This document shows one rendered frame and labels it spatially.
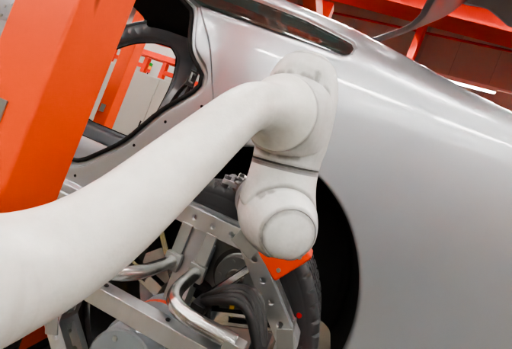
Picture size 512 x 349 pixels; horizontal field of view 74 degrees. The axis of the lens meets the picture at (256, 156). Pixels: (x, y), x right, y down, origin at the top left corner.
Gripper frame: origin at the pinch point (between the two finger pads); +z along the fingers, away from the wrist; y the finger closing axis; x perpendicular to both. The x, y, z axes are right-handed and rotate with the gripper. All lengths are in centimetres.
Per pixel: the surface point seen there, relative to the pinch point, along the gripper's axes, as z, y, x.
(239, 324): -6.7, 11.4, -30.4
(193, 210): -8.8, -8.9, -8.8
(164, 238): 3.9, -11.5, -20.8
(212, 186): -0.7, -6.2, -3.7
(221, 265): 33.9, 11.8, -33.3
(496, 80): 693, 664, 434
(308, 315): -14.3, 22.4, -20.4
